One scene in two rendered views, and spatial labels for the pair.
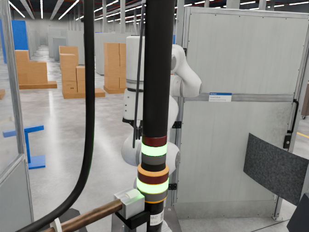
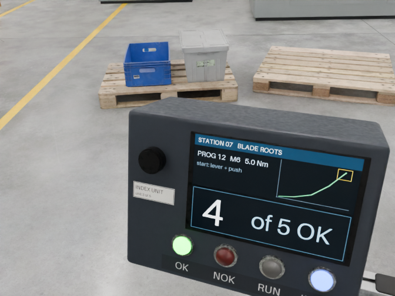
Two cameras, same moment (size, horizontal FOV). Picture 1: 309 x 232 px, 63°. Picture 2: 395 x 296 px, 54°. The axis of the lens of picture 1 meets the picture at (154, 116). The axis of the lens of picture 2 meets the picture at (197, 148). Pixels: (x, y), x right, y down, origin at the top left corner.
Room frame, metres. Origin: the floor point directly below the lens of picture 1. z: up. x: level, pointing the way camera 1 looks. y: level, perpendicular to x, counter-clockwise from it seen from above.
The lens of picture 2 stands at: (1.10, -0.54, 1.43)
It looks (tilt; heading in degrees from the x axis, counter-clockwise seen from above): 31 degrees down; 207
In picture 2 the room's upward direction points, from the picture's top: 2 degrees counter-clockwise
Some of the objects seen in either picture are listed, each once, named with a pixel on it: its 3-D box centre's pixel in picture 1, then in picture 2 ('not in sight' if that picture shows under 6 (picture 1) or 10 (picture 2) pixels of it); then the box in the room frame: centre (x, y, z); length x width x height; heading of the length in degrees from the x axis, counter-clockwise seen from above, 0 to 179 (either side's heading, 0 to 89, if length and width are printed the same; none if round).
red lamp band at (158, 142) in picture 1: (154, 137); not in sight; (0.31, 0.00, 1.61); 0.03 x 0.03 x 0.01
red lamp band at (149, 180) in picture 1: (152, 172); not in sight; (0.31, 0.00, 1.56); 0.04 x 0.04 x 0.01
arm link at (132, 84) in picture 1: (139, 84); not in sight; (0.81, 0.05, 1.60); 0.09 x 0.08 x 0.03; 96
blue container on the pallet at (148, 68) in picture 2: not in sight; (149, 63); (-1.82, -2.52, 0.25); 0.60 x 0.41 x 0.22; 31
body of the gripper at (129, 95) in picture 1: (138, 102); not in sight; (0.81, 0.05, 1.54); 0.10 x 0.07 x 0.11; 96
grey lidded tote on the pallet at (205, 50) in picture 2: not in sight; (203, 54); (-2.07, -2.08, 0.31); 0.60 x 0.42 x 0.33; 30
